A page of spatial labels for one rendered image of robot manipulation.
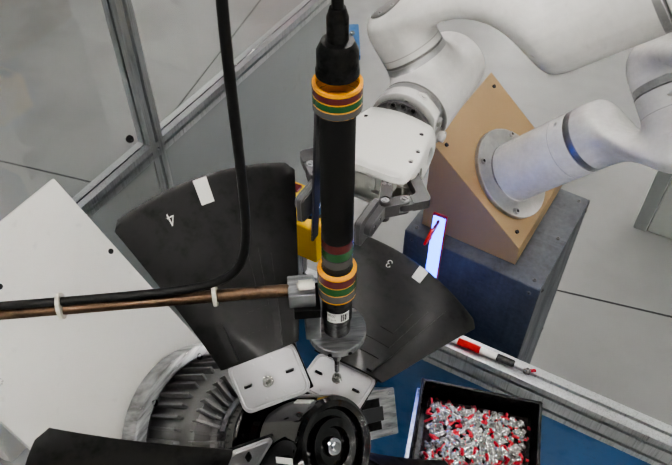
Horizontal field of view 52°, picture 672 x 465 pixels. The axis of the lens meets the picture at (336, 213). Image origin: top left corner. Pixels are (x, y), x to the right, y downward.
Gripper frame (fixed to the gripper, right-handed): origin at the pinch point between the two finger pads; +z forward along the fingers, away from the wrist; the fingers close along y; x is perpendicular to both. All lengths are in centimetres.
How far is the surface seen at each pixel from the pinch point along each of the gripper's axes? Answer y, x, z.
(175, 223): 21.1, -10.9, 1.5
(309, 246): 23, -48, -31
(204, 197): 19.5, -9.2, -2.5
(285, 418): 1.0, -25.9, 10.3
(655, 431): -45, -65, -36
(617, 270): -35, -150, -154
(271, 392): 4.6, -26.6, 7.9
